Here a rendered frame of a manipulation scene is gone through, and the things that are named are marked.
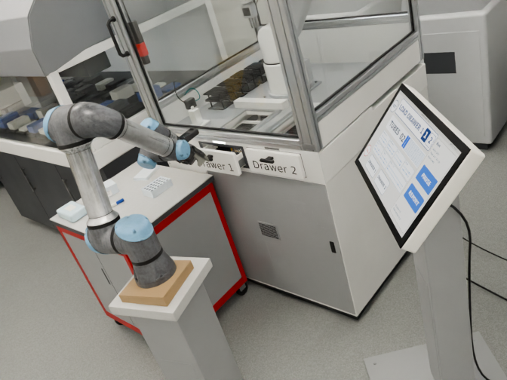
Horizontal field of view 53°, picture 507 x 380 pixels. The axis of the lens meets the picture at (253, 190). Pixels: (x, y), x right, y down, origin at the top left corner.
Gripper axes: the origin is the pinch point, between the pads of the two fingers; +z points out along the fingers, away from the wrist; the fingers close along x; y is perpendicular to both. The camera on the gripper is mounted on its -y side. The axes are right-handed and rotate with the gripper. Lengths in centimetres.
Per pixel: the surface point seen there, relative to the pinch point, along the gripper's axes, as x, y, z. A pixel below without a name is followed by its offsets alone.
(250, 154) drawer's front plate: 20.0, -6.6, 6.1
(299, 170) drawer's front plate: 45.2, -4.0, 9.7
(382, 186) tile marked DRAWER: 95, 5, -14
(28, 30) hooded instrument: -81, -29, -61
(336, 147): 55, -18, 14
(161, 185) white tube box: -25.2, 15.6, 3.5
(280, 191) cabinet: 29.4, 2.4, 22.0
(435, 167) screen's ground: 115, 3, -27
